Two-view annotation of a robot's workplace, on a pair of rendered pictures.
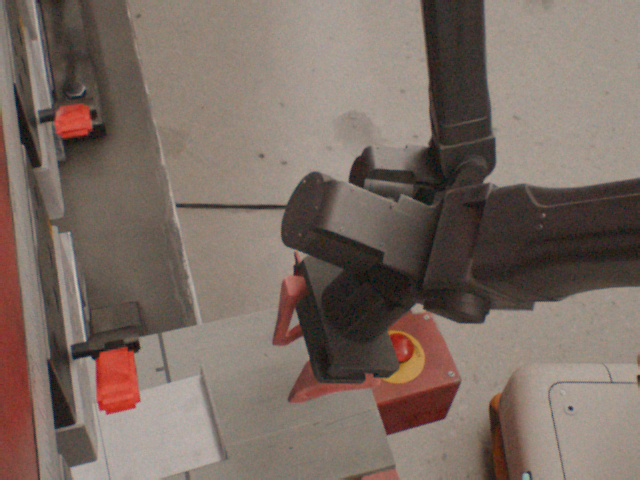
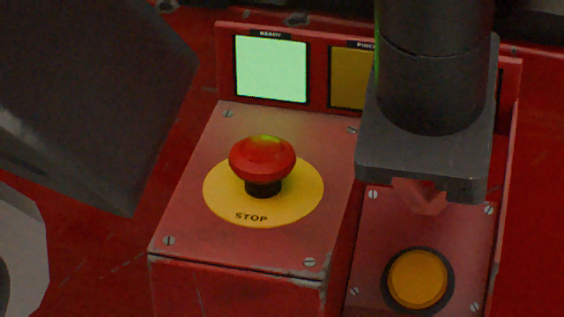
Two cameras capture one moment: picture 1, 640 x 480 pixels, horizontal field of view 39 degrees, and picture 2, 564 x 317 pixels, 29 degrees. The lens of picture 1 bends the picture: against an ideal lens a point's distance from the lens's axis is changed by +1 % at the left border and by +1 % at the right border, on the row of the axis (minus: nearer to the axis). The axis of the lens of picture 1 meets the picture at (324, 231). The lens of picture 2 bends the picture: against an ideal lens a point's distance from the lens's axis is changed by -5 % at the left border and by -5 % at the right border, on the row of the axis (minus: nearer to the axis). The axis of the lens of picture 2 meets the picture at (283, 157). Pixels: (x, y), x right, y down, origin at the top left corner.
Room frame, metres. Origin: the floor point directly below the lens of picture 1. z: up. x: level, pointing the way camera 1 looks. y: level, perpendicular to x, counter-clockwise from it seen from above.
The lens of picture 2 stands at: (0.84, -0.53, 1.21)
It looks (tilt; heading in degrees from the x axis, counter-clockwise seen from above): 37 degrees down; 127
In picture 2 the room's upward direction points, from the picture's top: 1 degrees counter-clockwise
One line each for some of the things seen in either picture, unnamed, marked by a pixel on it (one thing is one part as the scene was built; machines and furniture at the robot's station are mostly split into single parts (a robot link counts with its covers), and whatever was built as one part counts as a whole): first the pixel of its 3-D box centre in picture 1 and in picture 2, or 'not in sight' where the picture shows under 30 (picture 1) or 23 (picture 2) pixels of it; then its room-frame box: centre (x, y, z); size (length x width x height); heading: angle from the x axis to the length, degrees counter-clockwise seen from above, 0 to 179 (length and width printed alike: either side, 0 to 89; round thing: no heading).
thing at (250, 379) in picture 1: (229, 408); not in sight; (0.33, 0.07, 1.00); 0.26 x 0.18 x 0.01; 111
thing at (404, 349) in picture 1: (396, 352); (262, 173); (0.51, -0.10, 0.79); 0.04 x 0.04 x 0.04
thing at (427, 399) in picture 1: (372, 337); (342, 227); (0.55, -0.08, 0.75); 0.20 x 0.16 x 0.18; 23
